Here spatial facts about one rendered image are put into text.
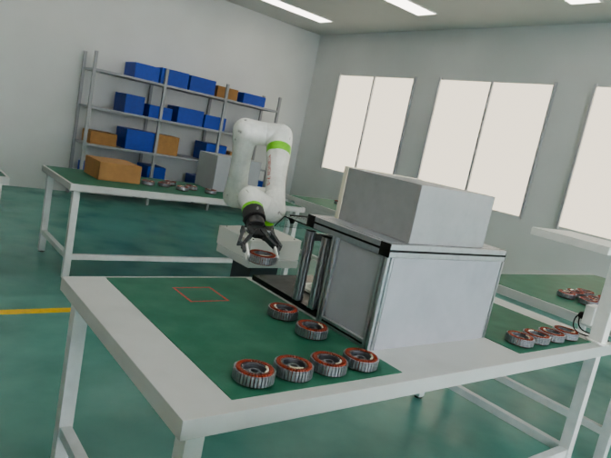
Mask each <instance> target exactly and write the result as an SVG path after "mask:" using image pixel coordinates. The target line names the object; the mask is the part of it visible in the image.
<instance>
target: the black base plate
mask: <svg viewBox="0 0 611 458"><path fill-rule="evenodd" d="M313 279H314V276H313V275H308V276H307V278H306V283H312V282H313ZM252 280H254V281H255V282H257V283H259V284H261V285H263V286H264V287H265V288H267V289H268V290H270V291H272V292H273V293H275V294H278V295H279V296H281V297H283V298H284V299H286V300H287V301H288V302H290V303H292V304H294V305H296V306H297V307H299V308H301V309H302V310H304V311H306V312H307V313H309V314H311V315H313V316H314V317H315V318H316V313H317V310H316V309H315V310H311V309H310V308H308V307H307V306H308V301H309V296H310V293H308V292H306V291H304V295H303V300H302V301H296V300H295V299H293V293H294V289H295V280H296V275H280V274H253V277H252Z"/></svg>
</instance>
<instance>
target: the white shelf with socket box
mask: <svg viewBox="0 0 611 458"><path fill-rule="evenodd" d="M530 234H532V235H536V236H540V237H543V238H546V239H550V240H553V241H557V242H560V243H563V244H570V245H573V246H576V247H579V248H583V249H587V250H589V251H593V252H597V253H600V254H606V255H611V242H610V241H607V240H603V239H600V238H596V237H593V236H589V235H585V234H579V233H575V232H571V231H564V230H556V229H547V228H540V227H532V229H531V233H530ZM577 317H578V326H579V328H580V329H581V330H582V331H583V332H585V333H587V334H589V336H588V335H585V334H582V335H584V336H585V337H586V339H587V340H588V341H589V342H591V343H593V344H598V345H602V346H609V343H608V342H609V341H608V340H607V339H608V336H609V333H610V330H611V263H610V266H609V269H608V273H607V276H606V281H605V284H604V288H603V291H602V293H601V297H600V300H599V304H598V305H597V304H587V305H586V308H585V311H584V312H579V314H578V315H577V316H576V317H575V318H574V321H573V328H574V330H576V329H575V327H574V323H575V319H576V318H577ZM579 319H582V321H581V323H582V324H587V325H589V326H592V328H591V331H590V333H589V332H587V331H585V330H583V329H582V328H581V327H580V325H579ZM580 334H581V333H580Z"/></svg>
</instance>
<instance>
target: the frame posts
mask: <svg viewBox="0 0 611 458"><path fill-rule="evenodd" d="M315 238H316V231H315V230H312V229H305V239H304V243H303V248H302V253H301V257H300V262H299V266H298V271H297V276H296V280H295V289H294V293H293V299H295V300H296V301H302V300H303V295H304V290H305V286H306V278H307V274H308V269H309V265H310V260H311V255H312V251H313V246H314V241H315ZM332 239H333V237H330V236H327V235H322V240H321V244H320V248H319V253H318V257H317V262H316V269H315V274H314V279H313V283H312V288H311V293H310V296H309V301H308V306H307V307H308V308H310V309H311V310H315V309H316V310H317V308H318V304H319V299H320V295H321V291H322V286H323V281H324V278H325V273H326V265H327V261H328V256H329V252H330V247H331V243H332Z"/></svg>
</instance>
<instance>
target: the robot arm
mask: <svg viewBox="0 0 611 458"><path fill-rule="evenodd" d="M292 140H293V135H292V131H291V129H290V128H289V127H288V126H287V125H285V124H275V123H266V122H261V121H256V120H253V119H249V118H242V119H239V120H238V121H236V122H235V124H234V126H233V148H232V158H231V164H230V170H229V175H228V178H227V181H226V185H225V190H224V192H223V199H224V201H225V203H226V204H227V205H228V206H230V207H232V208H238V209H241V210H242V215H243V222H244V224H245V225H242V226H241V228H240V235H239V238H238V241H237V244H236V245H238V246H239V245H240V246H241V249H242V252H243V253H245V260H246V261H248V258H249V256H250V254H249V249H248V242H249V240H250V239H251V238H252V237H254V238H259V239H262V240H263V241H265V242H266V243H267V244H268V245H269V246H270V247H271V248H272V249H273V253H274V254H275V255H276V256H277V258H276V264H277V263H278V261H279V256H278V255H279V254H280V253H279V251H280V250H281V248H282V244H281V243H280V241H279V240H278V238H277V237H276V235H275V231H274V224H275V223H278V222H279V221H280V220H281V219H282V218H283V217H284V216H285V212H286V210H285V186H286V177H287V170H288V166H289V161H290V154H291V148H292ZM258 144H260V145H265V146H266V183H265V187H259V186H252V185H248V176H249V169H250V164H251V159H252V155H253V152H254V148H255V146H256V145H258ZM245 231H247V232H248V233H249V235H248V236H247V237H246V239H245V240H244V241H243V242H242V241H241V240H242V237H243V234H244V233H245Z"/></svg>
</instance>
